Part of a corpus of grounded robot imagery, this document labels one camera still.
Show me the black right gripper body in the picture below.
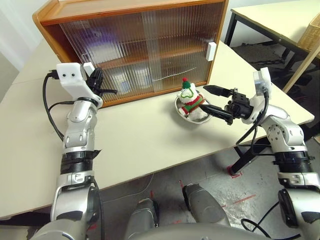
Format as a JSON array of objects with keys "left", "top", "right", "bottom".
[{"left": 224, "top": 87, "right": 255, "bottom": 120}]

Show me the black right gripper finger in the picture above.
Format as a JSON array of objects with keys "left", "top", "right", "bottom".
[
  {"left": 199, "top": 104, "right": 235, "bottom": 126},
  {"left": 202, "top": 84, "right": 235, "bottom": 99}
]

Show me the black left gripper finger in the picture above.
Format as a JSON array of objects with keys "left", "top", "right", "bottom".
[
  {"left": 98, "top": 88, "right": 119, "bottom": 96},
  {"left": 90, "top": 67, "right": 104, "bottom": 79}
]

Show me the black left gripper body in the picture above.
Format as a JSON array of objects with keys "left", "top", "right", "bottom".
[{"left": 86, "top": 73, "right": 104, "bottom": 97}]

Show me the white door handle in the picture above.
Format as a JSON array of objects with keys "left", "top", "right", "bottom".
[
  {"left": 205, "top": 41, "right": 217, "bottom": 62},
  {"left": 83, "top": 62, "right": 96, "bottom": 80}
]

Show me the ribbed clear sliding door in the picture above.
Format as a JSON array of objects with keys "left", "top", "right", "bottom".
[
  {"left": 59, "top": 11, "right": 161, "bottom": 101},
  {"left": 141, "top": 1, "right": 225, "bottom": 94}
]

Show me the wooden cabinet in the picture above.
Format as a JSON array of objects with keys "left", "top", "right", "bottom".
[{"left": 32, "top": 0, "right": 230, "bottom": 109}]

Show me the silver metal bowl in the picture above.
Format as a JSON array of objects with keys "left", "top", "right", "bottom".
[{"left": 174, "top": 96, "right": 211, "bottom": 125}]

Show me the white plush toy green hat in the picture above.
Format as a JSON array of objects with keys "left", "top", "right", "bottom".
[{"left": 176, "top": 77, "right": 210, "bottom": 122}]

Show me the black table leg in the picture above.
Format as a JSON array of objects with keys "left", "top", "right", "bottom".
[
  {"left": 0, "top": 210, "right": 52, "bottom": 227},
  {"left": 229, "top": 136, "right": 276, "bottom": 176}
]

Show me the beige side table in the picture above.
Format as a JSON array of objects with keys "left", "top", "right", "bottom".
[{"left": 223, "top": 4, "right": 320, "bottom": 94}]

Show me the grey right robot leg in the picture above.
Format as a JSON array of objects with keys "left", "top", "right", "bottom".
[{"left": 182, "top": 183, "right": 231, "bottom": 227}]

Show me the wicker basket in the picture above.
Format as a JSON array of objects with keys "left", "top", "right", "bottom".
[{"left": 297, "top": 11, "right": 320, "bottom": 52}]

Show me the silver robot torso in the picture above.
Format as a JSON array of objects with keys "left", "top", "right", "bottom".
[{"left": 32, "top": 216, "right": 320, "bottom": 240}]

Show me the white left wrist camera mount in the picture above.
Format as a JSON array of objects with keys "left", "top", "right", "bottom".
[{"left": 56, "top": 63, "right": 104, "bottom": 106}]

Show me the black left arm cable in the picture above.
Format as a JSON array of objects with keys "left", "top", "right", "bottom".
[{"left": 42, "top": 70, "right": 76, "bottom": 142}]

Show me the black floor cable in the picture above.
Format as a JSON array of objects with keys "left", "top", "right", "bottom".
[{"left": 240, "top": 199, "right": 301, "bottom": 239}]

